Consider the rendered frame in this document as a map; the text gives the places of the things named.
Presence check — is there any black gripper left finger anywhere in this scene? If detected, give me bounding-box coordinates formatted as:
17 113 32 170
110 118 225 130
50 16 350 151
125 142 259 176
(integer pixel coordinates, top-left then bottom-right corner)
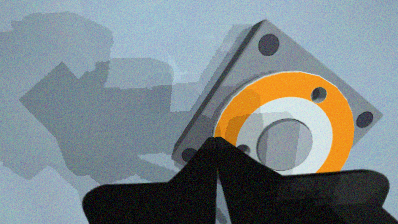
82 137 217 224

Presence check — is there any orange round plate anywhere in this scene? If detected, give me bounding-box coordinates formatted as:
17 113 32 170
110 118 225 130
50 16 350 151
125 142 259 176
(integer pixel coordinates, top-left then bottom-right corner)
212 71 354 176

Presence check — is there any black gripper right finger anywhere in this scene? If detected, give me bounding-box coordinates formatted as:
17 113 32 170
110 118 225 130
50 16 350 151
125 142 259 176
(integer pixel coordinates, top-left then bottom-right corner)
215 137 390 224

